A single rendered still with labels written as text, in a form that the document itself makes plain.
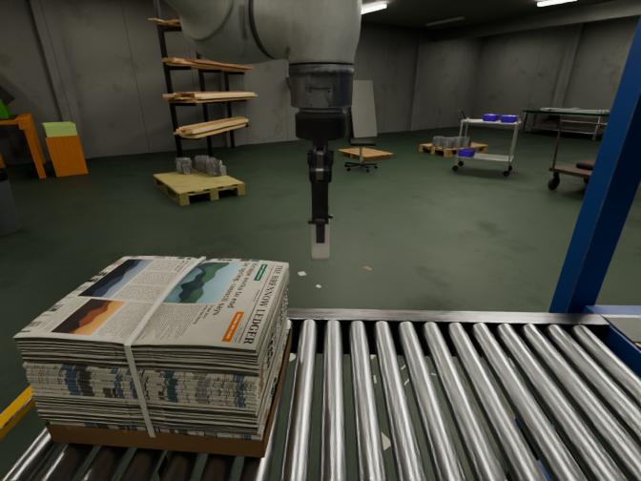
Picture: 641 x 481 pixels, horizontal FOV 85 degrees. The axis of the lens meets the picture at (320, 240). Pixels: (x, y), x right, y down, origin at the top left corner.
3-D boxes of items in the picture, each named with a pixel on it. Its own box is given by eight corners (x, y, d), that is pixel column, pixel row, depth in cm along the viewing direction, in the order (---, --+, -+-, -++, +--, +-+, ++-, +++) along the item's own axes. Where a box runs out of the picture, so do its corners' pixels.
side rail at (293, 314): (120, 349, 101) (110, 315, 96) (130, 337, 106) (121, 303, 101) (596, 360, 97) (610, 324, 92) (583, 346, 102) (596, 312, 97)
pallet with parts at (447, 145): (449, 157, 749) (452, 139, 734) (417, 151, 822) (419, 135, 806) (487, 152, 816) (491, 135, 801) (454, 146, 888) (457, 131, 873)
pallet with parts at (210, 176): (246, 195, 489) (244, 167, 474) (175, 206, 440) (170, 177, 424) (215, 176, 592) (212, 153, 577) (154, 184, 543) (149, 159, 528)
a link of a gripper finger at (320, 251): (329, 219, 57) (329, 221, 56) (329, 258, 60) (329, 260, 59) (311, 219, 57) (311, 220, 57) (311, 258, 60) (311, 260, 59)
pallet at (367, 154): (393, 157, 748) (394, 153, 744) (367, 161, 709) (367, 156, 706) (361, 151, 828) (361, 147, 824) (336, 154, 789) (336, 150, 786)
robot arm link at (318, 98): (283, 64, 44) (285, 114, 47) (356, 64, 44) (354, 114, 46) (291, 68, 53) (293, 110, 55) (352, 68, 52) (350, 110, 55)
